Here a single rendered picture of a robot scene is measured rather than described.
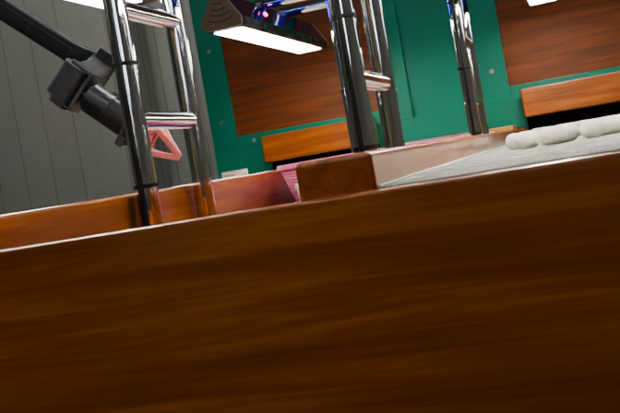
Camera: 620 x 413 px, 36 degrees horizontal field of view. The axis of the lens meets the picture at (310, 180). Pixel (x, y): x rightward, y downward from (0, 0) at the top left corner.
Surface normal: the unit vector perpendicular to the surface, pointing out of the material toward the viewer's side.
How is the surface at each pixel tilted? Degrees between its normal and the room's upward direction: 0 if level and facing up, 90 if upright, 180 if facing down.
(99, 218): 90
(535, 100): 90
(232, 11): 90
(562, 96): 90
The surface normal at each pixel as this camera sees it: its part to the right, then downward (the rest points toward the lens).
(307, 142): -0.28, 0.06
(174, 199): 0.94, -0.16
